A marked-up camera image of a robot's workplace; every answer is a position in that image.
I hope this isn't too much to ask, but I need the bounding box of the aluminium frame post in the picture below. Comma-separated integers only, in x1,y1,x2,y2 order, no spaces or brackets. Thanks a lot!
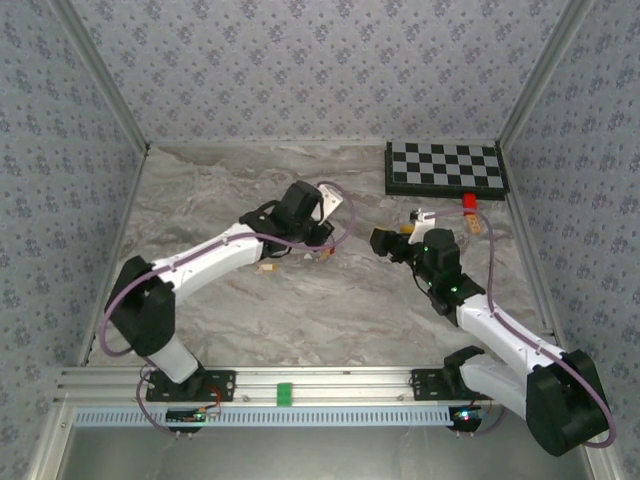
498,0,599,149

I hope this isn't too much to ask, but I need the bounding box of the aluminium side rail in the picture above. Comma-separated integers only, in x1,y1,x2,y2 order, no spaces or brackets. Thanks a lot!
499,143,571,366
77,144,151,369

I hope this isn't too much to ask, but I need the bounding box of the black and grey checkerboard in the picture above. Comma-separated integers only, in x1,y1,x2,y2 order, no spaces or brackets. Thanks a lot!
383,139,511,202

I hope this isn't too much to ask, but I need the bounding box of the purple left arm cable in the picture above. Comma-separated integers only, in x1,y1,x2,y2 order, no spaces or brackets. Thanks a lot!
101,180,357,439

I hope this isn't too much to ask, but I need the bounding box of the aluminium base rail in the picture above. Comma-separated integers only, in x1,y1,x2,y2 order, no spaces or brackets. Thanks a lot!
55,366,501,407

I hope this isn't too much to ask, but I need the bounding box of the left circuit board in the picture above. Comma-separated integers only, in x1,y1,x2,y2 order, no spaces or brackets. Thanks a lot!
166,407,209,426

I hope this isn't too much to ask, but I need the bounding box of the white slotted cable duct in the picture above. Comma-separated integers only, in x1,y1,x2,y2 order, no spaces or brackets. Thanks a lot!
73,405,464,427

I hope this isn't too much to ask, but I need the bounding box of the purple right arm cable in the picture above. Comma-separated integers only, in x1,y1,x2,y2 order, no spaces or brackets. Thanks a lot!
432,207,615,447

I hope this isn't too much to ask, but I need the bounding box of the circuit board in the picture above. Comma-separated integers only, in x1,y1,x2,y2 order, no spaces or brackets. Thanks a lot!
166,407,209,426
449,405,489,424

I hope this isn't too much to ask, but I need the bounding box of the right circuit board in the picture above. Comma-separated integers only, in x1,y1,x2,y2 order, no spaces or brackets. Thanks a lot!
449,405,489,424

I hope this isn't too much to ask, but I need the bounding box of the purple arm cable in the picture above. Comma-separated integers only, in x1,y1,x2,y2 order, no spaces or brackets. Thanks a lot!
101,180,357,439
432,207,615,447

